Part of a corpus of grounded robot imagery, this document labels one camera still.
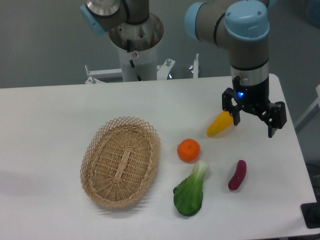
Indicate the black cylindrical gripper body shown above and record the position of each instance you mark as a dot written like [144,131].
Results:
[253,99]

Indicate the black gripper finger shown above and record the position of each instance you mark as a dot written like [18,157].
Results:
[227,105]
[274,115]

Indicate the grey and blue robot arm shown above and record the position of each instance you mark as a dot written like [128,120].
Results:
[239,26]

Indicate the purple sweet potato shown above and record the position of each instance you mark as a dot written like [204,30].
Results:
[238,176]

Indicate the yellow corn cob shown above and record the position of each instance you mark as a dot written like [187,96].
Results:
[223,121]

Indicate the orange tangerine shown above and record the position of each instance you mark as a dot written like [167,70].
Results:
[188,150]

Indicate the black device at table edge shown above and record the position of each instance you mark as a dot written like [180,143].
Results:
[311,215]

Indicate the green bok choy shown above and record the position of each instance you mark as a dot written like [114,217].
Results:
[188,195]

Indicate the oval woven wicker basket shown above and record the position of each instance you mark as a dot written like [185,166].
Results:
[120,162]

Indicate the white table leg frame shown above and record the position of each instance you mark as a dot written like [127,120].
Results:
[309,113]

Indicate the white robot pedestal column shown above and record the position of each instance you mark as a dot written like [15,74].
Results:
[137,44]

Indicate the white metal base frame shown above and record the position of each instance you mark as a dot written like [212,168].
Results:
[163,72]

